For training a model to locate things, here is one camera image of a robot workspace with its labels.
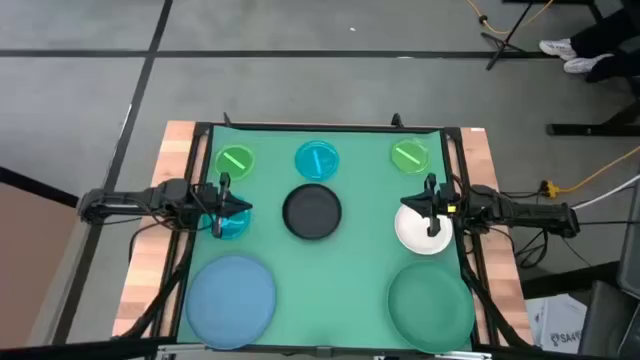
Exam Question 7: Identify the person's leg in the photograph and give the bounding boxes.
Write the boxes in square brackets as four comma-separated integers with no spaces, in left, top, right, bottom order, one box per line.
[584,48,640,84]
[569,0,640,57]

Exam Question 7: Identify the black floor bar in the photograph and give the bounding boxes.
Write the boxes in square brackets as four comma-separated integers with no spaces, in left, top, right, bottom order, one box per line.
[521,260,622,300]

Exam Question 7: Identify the brown board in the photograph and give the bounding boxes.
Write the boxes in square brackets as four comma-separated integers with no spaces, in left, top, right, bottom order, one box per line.
[0,166,81,349]

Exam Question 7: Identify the white cable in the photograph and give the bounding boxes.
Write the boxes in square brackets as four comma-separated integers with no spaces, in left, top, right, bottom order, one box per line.
[569,174,640,212]

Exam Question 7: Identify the yellow extension cable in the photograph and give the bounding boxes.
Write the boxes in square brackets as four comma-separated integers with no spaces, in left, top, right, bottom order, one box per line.
[539,144,640,199]
[466,0,555,36]

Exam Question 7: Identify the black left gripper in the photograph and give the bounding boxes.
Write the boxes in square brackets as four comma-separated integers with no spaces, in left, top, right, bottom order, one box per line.
[192,172,254,239]

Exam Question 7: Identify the green table mat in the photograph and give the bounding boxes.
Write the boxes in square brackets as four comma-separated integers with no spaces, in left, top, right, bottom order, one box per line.
[176,124,474,352]

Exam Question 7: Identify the black metal table frame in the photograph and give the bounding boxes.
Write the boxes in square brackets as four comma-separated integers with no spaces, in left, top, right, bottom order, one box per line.
[112,112,535,360]

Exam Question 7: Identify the black stand base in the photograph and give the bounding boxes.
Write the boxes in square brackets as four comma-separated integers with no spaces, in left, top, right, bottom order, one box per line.
[545,98,640,138]

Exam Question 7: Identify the small translucent green plate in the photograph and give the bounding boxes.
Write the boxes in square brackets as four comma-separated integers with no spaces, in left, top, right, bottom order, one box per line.
[390,138,431,176]
[214,144,256,182]

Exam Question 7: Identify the grey equipment case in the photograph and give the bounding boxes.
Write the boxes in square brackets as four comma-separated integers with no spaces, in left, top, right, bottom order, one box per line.
[615,174,640,301]

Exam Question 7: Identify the black tripod stand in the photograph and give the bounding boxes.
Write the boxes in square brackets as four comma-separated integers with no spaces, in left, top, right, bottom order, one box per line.
[480,0,557,72]

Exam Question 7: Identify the white cardboard box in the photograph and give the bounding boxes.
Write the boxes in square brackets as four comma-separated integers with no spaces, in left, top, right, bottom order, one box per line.
[524,293,589,356]

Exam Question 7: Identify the black plastic plate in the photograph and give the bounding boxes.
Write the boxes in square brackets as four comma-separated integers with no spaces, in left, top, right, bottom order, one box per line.
[281,183,344,242]

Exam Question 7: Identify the thin black floor cables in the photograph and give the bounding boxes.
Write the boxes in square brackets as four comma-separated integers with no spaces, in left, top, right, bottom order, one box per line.
[499,188,640,274]

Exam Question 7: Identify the black cable bundle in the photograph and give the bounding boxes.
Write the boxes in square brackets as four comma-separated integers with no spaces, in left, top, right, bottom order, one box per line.
[118,234,197,342]
[458,247,532,350]

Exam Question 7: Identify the large blue plastic plate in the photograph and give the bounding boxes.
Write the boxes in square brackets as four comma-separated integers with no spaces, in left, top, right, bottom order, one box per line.
[184,254,278,351]

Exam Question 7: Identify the large green plastic plate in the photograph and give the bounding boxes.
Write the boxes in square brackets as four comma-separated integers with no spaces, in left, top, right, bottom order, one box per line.
[387,260,477,355]

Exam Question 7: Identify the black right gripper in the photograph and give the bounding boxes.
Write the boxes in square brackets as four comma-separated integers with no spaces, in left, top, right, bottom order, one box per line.
[399,173,459,238]

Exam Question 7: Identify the white plastic plate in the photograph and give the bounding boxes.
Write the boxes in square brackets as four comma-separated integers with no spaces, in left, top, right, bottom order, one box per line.
[393,203,455,257]

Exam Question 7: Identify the small translucent cyan plate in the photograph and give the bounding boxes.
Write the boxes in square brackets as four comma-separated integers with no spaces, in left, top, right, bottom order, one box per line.
[294,140,341,182]
[201,196,253,242]

